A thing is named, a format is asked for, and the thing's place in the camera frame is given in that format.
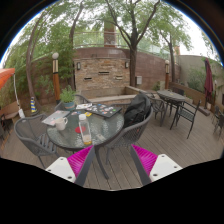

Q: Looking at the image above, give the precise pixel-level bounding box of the wooden bench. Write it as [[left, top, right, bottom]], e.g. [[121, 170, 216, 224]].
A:
[[0, 99, 21, 122]]

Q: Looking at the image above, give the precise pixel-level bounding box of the white ribbed ceramic mug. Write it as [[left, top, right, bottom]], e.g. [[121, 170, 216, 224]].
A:
[[54, 116, 69, 132]]

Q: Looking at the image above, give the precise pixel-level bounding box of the silver laptop with stickers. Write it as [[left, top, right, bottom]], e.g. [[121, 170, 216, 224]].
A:
[[41, 109, 72, 127]]

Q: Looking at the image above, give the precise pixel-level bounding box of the grey mesh patio chair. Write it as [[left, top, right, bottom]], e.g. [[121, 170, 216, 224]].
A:
[[13, 113, 58, 169], [54, 94, 93, 113], [105, 108, 154, 164]]

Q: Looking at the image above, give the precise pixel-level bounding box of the black backpack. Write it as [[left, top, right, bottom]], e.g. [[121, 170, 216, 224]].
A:
[[123, 93, 152, 129]]

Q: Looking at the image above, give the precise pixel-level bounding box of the white sticker sheet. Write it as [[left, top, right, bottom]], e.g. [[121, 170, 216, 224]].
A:
[[75, 102, 93, 110]]

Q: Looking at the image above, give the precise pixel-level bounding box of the orange canopy with white pole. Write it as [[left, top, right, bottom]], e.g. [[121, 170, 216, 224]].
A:
[[0, 67, 26, 119]]

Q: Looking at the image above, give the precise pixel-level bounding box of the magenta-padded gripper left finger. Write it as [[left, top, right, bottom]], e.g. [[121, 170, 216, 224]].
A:
[[45, 144, 98, 187]]

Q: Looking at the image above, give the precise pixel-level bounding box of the wooden lamp post white globe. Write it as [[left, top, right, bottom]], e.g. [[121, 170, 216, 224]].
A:
[[51, 51, 62, 103], [164, 59, 171, 90]]

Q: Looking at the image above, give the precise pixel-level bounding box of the group of dark patio chairs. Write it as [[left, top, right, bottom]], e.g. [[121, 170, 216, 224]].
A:
[[146, 87, 224, 140]]

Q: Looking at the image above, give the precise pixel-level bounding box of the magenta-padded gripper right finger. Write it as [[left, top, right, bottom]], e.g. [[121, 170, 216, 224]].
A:
[[129, 143, 184, 186]]

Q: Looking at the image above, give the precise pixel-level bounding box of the large dark-trunked tree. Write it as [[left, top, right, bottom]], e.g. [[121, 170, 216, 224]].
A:
[[83, 0, 188, 88]]

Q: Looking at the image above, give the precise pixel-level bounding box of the closed maroon patio umbrella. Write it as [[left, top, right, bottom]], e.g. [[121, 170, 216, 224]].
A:
[[203, 58, 214, 101]]

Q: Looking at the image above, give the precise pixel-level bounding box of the green plant in teal pot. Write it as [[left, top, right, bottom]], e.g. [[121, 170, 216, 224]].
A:
[[59, 85, 78, 111]]

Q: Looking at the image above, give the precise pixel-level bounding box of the clear plastic bottle white cap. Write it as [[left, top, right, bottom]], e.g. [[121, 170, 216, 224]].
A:
[[78, 113, 93, 146]]

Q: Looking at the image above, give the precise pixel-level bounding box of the leaning thin-trunked tree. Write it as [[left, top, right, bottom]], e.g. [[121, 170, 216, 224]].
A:
[[6, 0, 88, 113]]

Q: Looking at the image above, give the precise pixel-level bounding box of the yellow blue striped cone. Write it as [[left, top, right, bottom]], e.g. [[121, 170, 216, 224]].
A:
[[29, 96, 38, 114]]

